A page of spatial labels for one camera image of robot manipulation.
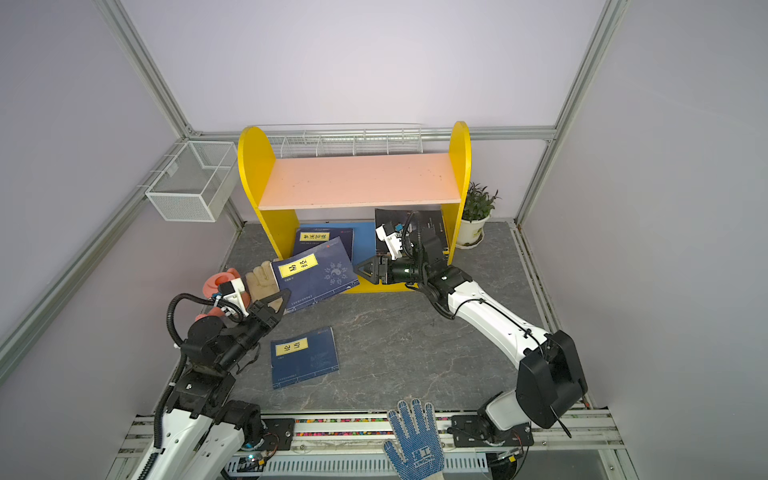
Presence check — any front rail with cable tray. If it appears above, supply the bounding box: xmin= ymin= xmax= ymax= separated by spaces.
xmin=104 ymin=410 xmax=631 ymax=480

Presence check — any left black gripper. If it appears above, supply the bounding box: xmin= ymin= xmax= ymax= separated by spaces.
xmin=217 ymin=289 xmax=289 ymax=372

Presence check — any blue dotted knit glove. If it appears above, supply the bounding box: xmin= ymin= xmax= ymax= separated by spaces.
xmin=383 ymin=399 xmax=445 ymax=480

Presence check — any white mesh wall basket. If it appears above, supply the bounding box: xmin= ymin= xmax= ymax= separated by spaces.
xmin=146 ymin=141 xmax=237 ymax=223

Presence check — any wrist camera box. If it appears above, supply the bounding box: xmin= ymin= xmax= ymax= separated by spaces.
xmin=218 ymin=278 xmax=249 ymax=310
xmin=375 ymin=222 xmax=403 ymax=260

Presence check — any yellow shelf with coloured boards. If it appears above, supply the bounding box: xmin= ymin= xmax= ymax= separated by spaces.
xmin=238 ymin=121 xmax=472 ymax=262

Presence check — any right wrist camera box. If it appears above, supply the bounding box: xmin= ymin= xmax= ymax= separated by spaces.
xmin=375 ymin=222 xmax=403 ymax=260

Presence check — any white wire rack basket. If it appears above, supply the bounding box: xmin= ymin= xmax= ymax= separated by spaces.
xmin=262 ymin=123 xmax=425 ymax=159

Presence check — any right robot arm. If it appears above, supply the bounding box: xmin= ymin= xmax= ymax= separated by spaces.
xmin=355 ymin=211 xmax=588 ymax=444

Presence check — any black wolf cover book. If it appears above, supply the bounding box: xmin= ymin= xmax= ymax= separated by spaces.
xmin=374 ymin=208 xmax=450 ymax=258

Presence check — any small potted green plant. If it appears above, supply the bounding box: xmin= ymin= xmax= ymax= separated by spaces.
xmin=457 ymin=182 xmax=499 ymax=249

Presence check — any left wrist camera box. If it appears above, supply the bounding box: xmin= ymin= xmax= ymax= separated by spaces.
xmin=218 ymin=278 xmax=249 ymax=310

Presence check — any pink watering can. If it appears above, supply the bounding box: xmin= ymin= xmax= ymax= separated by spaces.
xmin=202 ymin=268 xmax=250 ymax=308

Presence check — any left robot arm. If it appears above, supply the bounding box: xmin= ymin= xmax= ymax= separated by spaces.
xmin=133 ymin=289 xmax=294 ymax=479

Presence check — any beige work glove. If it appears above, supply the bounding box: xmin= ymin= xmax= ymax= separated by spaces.
xmin=245 ymin=261 xmax=279 ymax=304

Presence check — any dark blue book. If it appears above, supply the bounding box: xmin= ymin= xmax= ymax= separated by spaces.
xmin=270 ymin=327 xmax=339 ymax=390
xmin=272 ymin=238 xmax=359 ymax=313
xmin=292 ymin=227 xmax=354 ymax=260

